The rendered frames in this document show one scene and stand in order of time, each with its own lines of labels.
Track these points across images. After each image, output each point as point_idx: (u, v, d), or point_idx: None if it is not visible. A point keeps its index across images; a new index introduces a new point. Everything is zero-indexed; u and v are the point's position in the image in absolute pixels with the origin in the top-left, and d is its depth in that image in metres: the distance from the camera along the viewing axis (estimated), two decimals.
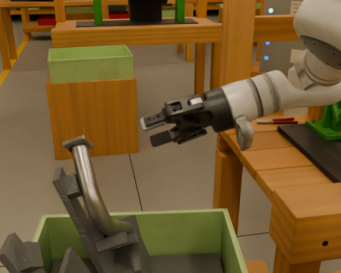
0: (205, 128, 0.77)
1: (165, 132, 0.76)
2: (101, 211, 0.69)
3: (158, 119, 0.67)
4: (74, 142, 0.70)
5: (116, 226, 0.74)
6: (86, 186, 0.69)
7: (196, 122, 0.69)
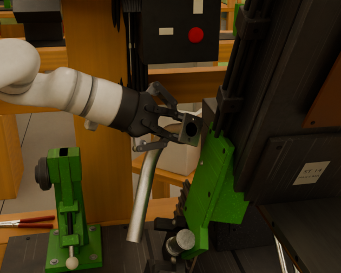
0: (133, 148, 0.73)
1: (176, 137, 0.75)
2: (156, 135, 0.86)
3: (178, 119, 0.77)
4: (191, 116, 0.76)
5: (143, 161, 0.87)
6: (171, 124, 0.83)
7: None
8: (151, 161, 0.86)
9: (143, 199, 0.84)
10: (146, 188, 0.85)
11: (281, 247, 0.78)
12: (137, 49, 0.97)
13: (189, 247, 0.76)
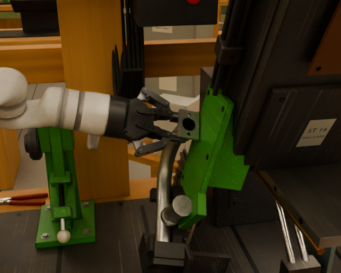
0: (135, 153, 0.73)
1: (175, 135, 0.75)
2: (163, 150, 0.86)
3: (175, 119, 0.77)
4: (187, 113, 0.77)
5: (157, 178, 0.86)
6: None
7: None
8: (165, 176, 0.84)
9: None
10: (164, 203, 0.82)
11: (284, 215, 0.74)
12: (132, 13, 0.93)
13: (185, 213, 0.72)
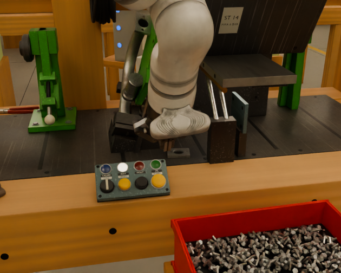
0: None
1: None
2: (128, 53, 1.11)
3: None
4: (142, 16, 1.02)
5: (122, 74, 1.11)
6: None
7: None
8: (128, 71, 1.10)
9: None
10: None
11: (212, 88, 0.99)
12: None
13: (138, 84, 0.97)
